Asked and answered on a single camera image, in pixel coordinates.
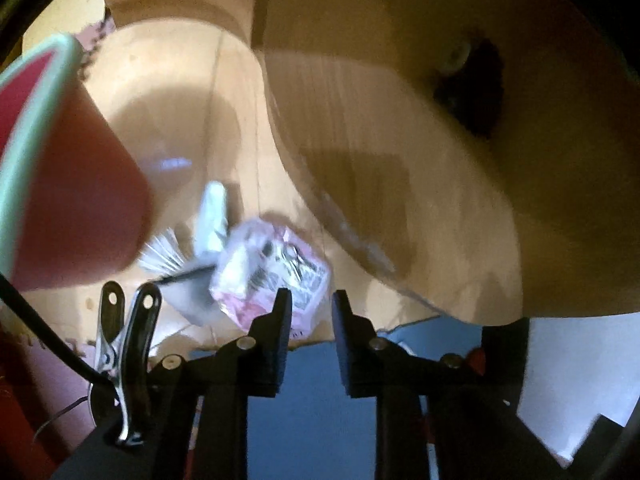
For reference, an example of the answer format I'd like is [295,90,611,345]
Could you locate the black pen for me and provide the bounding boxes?
[160,265,218,282]

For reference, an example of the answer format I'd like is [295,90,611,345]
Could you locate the round wooden table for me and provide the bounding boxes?
[97,0,640,328]

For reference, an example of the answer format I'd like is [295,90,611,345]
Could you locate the white shuttlecock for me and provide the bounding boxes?
[137,227,193,273]

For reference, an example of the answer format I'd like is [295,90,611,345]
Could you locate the yellow grid mat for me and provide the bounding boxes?
[22,0,106,56]

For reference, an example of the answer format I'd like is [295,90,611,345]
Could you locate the blue foam mat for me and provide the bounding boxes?
[245,317,486,480]

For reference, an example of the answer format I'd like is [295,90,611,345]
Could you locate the pink white plastic package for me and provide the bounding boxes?
[207,217,332,343]

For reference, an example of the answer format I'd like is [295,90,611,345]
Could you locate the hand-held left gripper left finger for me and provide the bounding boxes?
[150,287,293,480]

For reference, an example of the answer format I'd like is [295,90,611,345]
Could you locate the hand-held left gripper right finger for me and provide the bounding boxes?
[331,290,566,480]

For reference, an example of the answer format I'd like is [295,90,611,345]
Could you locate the black metal bar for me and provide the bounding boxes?
[480,317,531,411]

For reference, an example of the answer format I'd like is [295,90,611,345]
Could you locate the black cable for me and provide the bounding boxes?
[0,275,118,401]

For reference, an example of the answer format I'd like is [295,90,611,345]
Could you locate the grey plastic bag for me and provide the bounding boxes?
[162,260,236,328]

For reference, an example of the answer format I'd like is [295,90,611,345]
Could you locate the metal spring clip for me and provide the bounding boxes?
[92,280,163,446]

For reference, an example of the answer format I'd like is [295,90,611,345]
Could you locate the red bin with green rim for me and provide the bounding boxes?
[0,32,153,291]

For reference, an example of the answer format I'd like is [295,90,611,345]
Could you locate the black round device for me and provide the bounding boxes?
[432,35,506,141]

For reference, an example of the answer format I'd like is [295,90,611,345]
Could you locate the red slipper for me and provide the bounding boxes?
[462,347,487,378]

